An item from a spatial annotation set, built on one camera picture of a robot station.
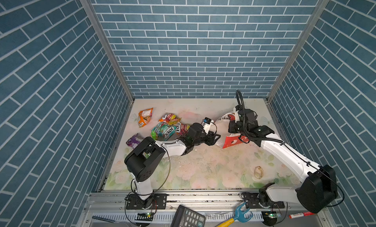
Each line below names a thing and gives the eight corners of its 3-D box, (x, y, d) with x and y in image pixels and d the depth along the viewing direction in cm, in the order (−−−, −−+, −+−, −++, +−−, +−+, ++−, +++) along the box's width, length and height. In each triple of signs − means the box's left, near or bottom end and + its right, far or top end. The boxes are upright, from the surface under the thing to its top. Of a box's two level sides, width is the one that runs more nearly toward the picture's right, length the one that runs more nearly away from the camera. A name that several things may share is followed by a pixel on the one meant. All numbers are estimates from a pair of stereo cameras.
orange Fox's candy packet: (160, 123, 107) (159, 119, 103) (165, 115, 112) (164, 111, 108) (175, 128, 104) (174, 124, 101) (180, 119, 109) (179, 115, 106)
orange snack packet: (137, 127, 104) (135, 123, 100) (142, 112, 114) (140, 108, 110) (149, 127, 104) (147, 123, 101) (153, 112, 114) (151, 108, 110)
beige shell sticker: (254, 177, 84) (255, 176, 82) (254, 166, 88) (255, 165, 86) (261, 179, 83) (263, 178, 81) (261, 168, 87) (263, 167, 85)
